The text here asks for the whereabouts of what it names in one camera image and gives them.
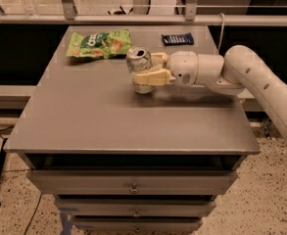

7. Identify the black floor cable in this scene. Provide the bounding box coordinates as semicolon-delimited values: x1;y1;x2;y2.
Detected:
23;192;43;235

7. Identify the top grey drawer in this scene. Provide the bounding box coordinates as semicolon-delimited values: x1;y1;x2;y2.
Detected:
27;170;237;195

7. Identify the grey drawer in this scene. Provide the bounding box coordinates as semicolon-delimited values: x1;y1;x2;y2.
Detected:
55;199;215;217
27;170;237;195
72;217;202;232

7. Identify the green chip bag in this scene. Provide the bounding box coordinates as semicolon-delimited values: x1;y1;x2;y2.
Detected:
66;29;131;59

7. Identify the bottom grey drawer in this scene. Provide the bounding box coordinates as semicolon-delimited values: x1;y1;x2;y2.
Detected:
72;217;202;232

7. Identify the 7up soda can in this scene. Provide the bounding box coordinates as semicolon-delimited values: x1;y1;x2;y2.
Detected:
126;46;154;94

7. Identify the middle grey drawer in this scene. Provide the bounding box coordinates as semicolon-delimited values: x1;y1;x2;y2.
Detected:
55;199;215;217

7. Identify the grey drawer cabinet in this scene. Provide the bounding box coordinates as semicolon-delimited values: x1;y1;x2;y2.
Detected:
4;24;262;235

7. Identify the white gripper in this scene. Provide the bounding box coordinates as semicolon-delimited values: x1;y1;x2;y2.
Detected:
130;51;198;86

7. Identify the dark blue snack bar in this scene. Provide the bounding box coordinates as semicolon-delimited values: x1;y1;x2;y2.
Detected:
162;33;194;46

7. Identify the white cable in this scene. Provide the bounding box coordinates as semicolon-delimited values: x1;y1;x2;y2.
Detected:
216;12;226;52

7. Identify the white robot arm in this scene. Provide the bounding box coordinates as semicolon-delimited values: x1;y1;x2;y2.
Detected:
126;45;287;141

